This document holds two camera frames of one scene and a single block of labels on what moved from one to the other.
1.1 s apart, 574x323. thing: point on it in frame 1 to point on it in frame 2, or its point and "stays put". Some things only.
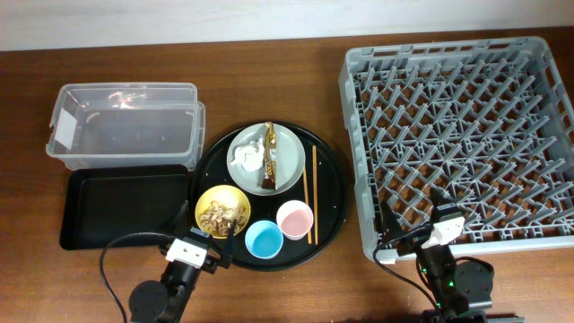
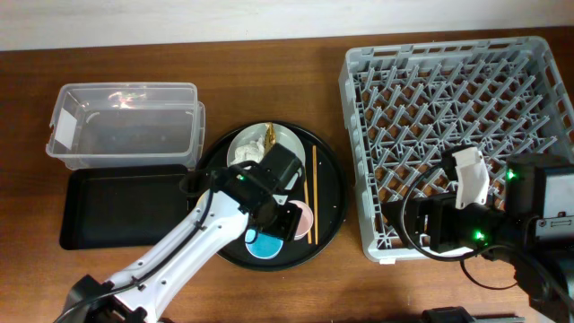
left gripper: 211,263 to 286,228
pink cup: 295,219 stays put
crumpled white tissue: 251,157 stays put
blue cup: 265,239 stays put
